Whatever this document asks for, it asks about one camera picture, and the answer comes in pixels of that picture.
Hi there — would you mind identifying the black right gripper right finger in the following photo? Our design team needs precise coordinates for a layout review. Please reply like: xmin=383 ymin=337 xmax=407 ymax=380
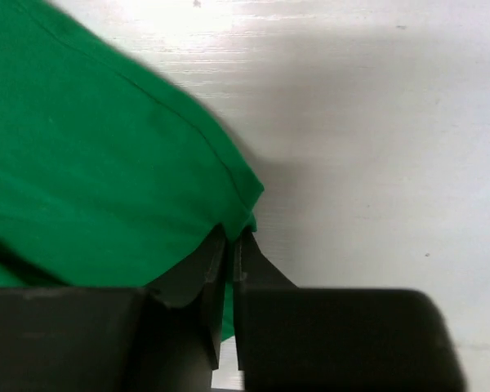
xmin=233 ymin=231 xmax=466 ymax=391

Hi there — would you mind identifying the green t shirt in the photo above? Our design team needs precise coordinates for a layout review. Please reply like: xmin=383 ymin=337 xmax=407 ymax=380
xmin=0 ymin=0 xmax=265 ymax=342

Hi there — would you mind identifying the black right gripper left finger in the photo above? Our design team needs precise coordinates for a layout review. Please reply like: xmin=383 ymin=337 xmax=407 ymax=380
xmin=0 ymin=227 xmax=226 ymax=391

